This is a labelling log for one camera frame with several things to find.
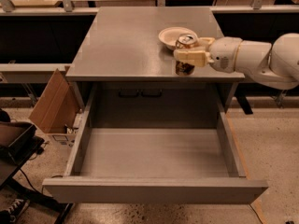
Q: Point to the black cart with tray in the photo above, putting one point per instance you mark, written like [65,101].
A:
[17,144]

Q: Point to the orange soda can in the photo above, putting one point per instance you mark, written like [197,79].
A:
[185,41]

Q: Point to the black sneaker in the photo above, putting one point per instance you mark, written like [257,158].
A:
[14,211]

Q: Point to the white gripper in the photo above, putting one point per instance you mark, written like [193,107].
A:
[224,54]

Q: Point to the brown cardboard box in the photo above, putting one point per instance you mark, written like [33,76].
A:
[57,112]

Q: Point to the white paper bowl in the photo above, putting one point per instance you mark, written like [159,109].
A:
[169,36]

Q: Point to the grey metal cabinet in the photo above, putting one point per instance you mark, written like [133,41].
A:
[134,73]

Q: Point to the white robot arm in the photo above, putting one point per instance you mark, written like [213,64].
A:
[273,65]

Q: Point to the open grey top drawer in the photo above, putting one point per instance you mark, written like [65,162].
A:
[155,143]

